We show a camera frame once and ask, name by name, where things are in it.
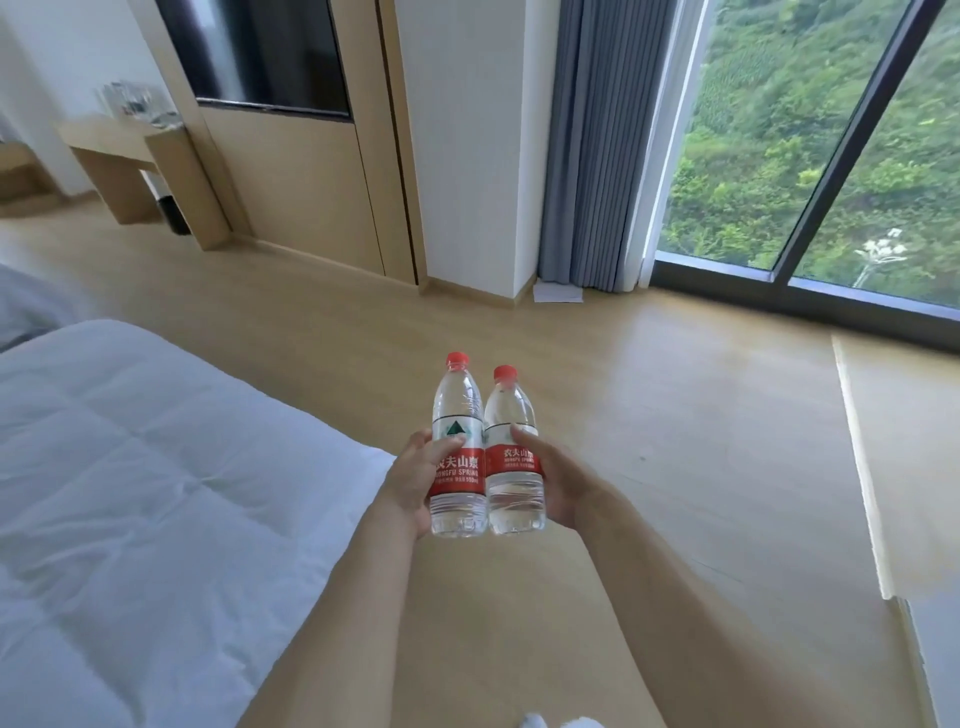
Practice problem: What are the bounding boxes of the person's right hand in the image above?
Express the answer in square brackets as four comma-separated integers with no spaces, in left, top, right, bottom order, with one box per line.
[509,423,616,534]

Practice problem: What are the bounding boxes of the person's left hand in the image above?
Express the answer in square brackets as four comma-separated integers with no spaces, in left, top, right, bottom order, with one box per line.
[374,429,466,541]

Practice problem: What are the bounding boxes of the red cap water bottle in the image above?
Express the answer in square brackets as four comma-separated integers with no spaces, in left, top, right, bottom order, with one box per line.
[483,365,547,538]
[428,351,489,540]

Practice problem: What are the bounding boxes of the person's left forearm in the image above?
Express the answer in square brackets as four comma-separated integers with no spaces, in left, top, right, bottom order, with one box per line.
[236,509,421,728]

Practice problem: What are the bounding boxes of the person's right forearm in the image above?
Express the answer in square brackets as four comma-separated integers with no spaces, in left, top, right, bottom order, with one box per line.
[577,487,928,728]

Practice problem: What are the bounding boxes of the light denim shorts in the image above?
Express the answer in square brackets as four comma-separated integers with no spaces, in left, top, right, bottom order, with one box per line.
[517,712,605,728]

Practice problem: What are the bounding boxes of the blue-grey curtain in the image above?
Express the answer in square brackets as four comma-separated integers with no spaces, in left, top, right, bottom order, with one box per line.
[537,0,680,294]

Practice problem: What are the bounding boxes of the white sheer curtain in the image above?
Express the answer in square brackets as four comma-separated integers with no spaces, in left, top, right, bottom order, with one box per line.
[618,0,714,290]

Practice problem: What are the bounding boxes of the wooden table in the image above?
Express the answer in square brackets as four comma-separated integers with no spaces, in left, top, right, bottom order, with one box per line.
[56,112,232,253]

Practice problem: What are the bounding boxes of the large glass window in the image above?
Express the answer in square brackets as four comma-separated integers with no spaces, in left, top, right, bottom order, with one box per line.
[652,0,960,350]

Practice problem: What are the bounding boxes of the black television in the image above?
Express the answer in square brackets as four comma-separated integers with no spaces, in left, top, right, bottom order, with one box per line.
[153,0,354,121]

